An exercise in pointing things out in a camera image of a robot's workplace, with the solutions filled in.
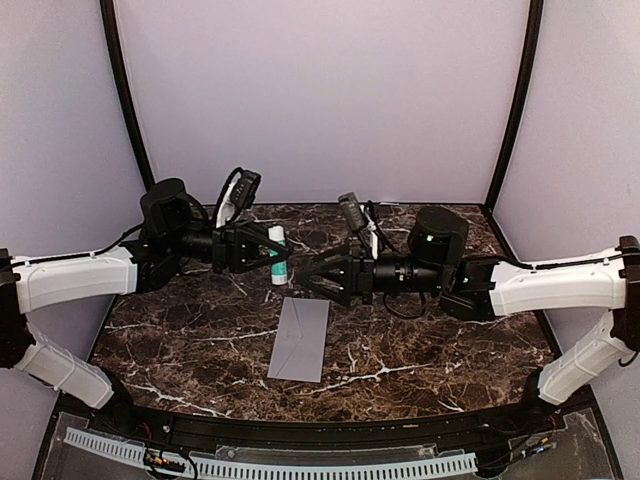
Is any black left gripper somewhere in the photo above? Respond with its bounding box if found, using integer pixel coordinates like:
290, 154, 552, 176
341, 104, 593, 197
165, 218, 294, 274

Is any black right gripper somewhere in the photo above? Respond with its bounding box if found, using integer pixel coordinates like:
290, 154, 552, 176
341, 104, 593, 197
296, 242, 448, 308

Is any white green glue stick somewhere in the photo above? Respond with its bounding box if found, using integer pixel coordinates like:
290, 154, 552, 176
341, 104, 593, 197
267, 224, 289, 287

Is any grey paper envelope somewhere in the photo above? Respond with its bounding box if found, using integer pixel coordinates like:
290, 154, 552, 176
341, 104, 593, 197
267, 297, 330, 383

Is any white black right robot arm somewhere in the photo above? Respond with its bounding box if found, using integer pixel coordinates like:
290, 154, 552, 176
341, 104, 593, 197
298, 207, 639, 434

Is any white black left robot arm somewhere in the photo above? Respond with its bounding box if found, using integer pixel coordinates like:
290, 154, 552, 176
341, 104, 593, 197
1, 168, 291, 436

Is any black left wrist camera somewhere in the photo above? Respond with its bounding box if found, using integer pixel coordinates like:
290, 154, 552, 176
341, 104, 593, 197
213, 167, 262, 228

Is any white slotted cable duct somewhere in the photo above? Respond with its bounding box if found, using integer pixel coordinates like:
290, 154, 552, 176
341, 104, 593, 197
63, 427, 478, 480

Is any black front frame rail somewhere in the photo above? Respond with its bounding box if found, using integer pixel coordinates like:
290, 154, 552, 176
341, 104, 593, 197
74, 402, 565, 452

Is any black left corner post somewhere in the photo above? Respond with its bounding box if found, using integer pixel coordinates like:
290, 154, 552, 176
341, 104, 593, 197
99, 0, 156, 191

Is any black corner post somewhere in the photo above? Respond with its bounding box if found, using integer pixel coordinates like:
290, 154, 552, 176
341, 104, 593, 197
483, 0, 544, 216
99, 0, 156, 191

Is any black right corner post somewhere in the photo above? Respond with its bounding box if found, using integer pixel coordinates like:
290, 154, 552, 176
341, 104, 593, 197
483, 0, 544, 216

